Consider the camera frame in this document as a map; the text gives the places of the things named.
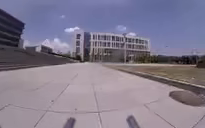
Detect white multi-storey building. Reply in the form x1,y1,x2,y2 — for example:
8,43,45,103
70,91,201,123
72,30,152,64

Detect pale concrete slab pavement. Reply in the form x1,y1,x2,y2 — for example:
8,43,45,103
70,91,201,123
0,61,205,128

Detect low grey building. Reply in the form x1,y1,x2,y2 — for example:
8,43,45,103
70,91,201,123
24,44,54,54

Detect robot's own part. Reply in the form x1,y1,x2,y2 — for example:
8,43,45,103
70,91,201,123
125,115,141,128
62,117,77,128

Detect dry grass area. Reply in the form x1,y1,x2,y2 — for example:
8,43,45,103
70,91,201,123
106,63,205,88

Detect concrete kerb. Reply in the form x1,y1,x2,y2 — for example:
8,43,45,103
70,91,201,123
103,63,205,98

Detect row of trees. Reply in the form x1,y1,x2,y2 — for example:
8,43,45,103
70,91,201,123
136,53,205,70

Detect wide concrete stairs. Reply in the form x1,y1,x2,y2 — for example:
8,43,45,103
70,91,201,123
0,46,79,74

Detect round manhole cover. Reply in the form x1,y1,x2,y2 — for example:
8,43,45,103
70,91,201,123
168,90,205,108

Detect dark multi-storey building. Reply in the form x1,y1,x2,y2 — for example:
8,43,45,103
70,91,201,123
0,5,26,49

